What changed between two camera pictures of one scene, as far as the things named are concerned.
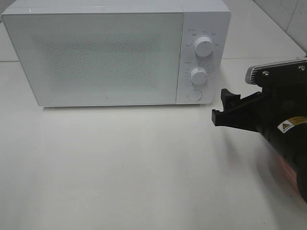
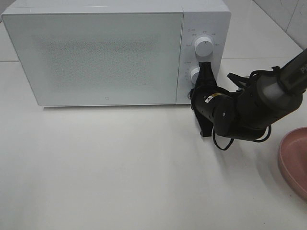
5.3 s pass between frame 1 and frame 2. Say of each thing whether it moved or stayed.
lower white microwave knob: stayed
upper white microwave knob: stayed
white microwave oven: stayed
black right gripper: moved
